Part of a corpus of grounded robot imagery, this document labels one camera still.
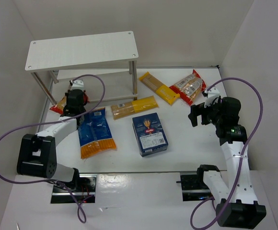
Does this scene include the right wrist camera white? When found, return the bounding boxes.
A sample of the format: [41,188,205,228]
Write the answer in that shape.
[202,87,220,108]

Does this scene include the yellow spaghetti bag near shelf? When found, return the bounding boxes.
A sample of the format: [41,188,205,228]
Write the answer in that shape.
[111,96,158,120]

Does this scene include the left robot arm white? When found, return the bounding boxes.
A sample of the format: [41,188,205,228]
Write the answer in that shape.
[17,89,88,190]

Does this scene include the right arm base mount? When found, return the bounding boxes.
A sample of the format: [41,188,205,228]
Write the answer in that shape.
[176,172,212,202]

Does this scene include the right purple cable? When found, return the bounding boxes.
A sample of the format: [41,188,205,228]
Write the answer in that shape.
[190,77,264,230]

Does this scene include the blue Barilla pasta box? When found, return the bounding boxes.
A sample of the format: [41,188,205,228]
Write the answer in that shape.
[132,113,168,157]

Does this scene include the yellow spaghetti bag far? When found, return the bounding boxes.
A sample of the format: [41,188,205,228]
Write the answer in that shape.
[139,72,180,105]

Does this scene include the purple cable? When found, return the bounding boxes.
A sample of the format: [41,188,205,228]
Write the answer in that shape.
[190,77,264,230]
[0,74,106,224]

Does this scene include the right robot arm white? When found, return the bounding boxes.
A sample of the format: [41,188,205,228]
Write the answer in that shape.
[188,95,266,230]

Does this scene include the blue orange pasta bag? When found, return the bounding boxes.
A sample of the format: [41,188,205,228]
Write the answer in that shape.
[78,107,117,159]

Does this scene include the red fusilli bag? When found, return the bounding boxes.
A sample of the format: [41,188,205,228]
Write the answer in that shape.
[169,69,206,106]
[49,91,89,115]

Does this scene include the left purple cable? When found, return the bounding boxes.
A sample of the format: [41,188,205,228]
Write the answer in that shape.
[0,74,106,224]

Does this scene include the white two-tier metal shelf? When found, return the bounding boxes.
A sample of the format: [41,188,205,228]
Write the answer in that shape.
[25,31,139,104]

